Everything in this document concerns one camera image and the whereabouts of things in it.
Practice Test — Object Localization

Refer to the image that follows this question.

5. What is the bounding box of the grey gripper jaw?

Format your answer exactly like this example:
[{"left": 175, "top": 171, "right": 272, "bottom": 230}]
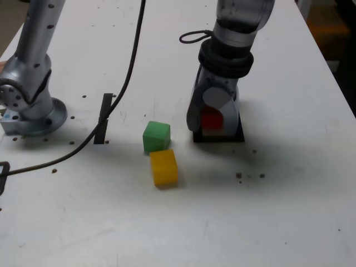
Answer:
[
  {"left": 186, "top": 71, "right": 209, "bottom": 134},
  {"left": 202, "top": 86, "right": 241, "bottom": 137}
]

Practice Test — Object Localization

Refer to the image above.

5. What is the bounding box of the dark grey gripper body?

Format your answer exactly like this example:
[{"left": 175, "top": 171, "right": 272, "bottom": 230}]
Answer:
[{"left": 199, "top": 66, "right": 239, "bottom": 93}]

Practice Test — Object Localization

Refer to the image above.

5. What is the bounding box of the red cube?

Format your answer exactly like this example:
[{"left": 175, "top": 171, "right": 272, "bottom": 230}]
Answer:
[{"left": 200, "top": 107, "right": 225, "bottom": 130}]

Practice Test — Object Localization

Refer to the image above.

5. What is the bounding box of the green cube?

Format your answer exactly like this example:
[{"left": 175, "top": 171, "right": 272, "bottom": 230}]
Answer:
[{"left": 142, "top": 121, "right": 171, "bottom": 153}]

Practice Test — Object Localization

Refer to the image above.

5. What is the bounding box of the yellow cube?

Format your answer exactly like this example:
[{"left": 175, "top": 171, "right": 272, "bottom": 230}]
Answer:
[{"left": 149, "top": 149, "right": 179, "bottom": 190}]

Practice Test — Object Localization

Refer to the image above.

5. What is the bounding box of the black tape square outline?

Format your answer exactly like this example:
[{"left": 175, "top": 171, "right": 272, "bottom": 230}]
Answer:
[{"left": 192, "top": 110, "right": 245, "bottom": 144}]

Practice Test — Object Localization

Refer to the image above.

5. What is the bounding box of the black tape strip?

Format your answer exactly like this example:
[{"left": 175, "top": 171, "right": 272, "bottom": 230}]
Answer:
[{"left": 93, "top": 93, "right": 114, "bottom": 145}]

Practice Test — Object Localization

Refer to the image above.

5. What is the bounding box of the long black cable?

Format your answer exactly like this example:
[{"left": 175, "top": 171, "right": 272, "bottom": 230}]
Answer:
[{"left": 0, "top": 0, "right": 147, "bottom": 179}]

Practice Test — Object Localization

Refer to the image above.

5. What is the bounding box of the small black square frame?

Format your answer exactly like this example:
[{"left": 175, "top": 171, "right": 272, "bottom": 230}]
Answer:
[{"left": 0, "top": 161, "right": 11, "bottom": 197}]

